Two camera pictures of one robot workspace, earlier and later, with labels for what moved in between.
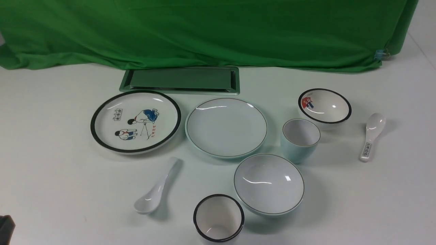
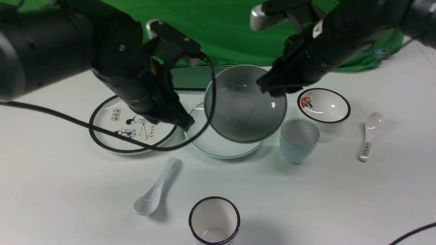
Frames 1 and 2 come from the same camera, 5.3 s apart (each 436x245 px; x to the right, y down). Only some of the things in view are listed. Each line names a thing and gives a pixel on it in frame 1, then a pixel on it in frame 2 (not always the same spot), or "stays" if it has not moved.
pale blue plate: (226, 128) stays
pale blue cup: (299, 140) stays
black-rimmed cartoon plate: (134, 121) stays
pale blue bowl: (268, 184) to (242, 113)
